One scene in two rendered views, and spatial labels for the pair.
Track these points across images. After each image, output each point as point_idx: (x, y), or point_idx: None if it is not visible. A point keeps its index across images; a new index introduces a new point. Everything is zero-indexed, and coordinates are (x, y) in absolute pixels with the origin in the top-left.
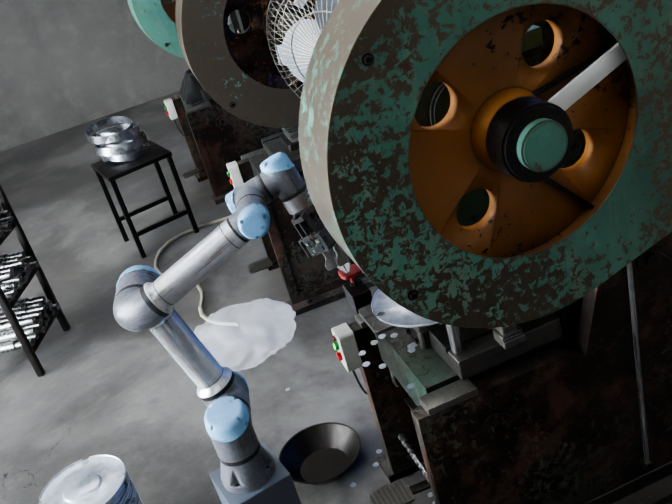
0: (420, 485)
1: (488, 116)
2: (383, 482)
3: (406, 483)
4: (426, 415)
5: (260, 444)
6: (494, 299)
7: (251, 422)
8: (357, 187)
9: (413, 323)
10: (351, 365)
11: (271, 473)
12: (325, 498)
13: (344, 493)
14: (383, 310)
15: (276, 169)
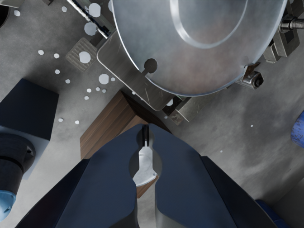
0: (97, 38)
1: None
2: (42, 6)
3: (61, 4)
4: (182, 118)
5: (8, 151)
6: None
7: (5, 179)
8: None
9: (207, 84)
10: (21, 2)
11: (34, 149)
12: (2, 32)
13: (16, 23)
14: (152, 56)
15: None
